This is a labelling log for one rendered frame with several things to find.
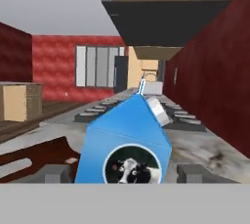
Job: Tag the beige tall cupboard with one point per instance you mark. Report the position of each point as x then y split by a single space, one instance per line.
134 71

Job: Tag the dark brown wooden tray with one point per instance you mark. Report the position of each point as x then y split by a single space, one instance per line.
42 156

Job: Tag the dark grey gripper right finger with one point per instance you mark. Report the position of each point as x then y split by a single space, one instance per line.
192 173

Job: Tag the dark grey range hood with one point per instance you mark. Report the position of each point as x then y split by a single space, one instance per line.
169 12

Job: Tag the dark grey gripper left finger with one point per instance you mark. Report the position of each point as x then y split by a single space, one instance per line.
56 173

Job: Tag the blue milk carton with cow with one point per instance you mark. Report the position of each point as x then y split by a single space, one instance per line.
125 130

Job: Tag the dark grey fridge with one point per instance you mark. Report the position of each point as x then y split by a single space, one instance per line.
120 74

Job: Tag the black hob with grey grates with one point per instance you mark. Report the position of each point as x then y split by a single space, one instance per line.
185 117

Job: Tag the white framed window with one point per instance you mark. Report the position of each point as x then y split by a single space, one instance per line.
97 66

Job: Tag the white sugar cube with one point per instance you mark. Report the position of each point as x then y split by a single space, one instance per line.
71 160

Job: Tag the beige cupboard with brown top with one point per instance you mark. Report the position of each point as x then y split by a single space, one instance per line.
19 102

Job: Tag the brown wall cupboard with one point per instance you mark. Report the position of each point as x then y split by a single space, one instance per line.
156 52

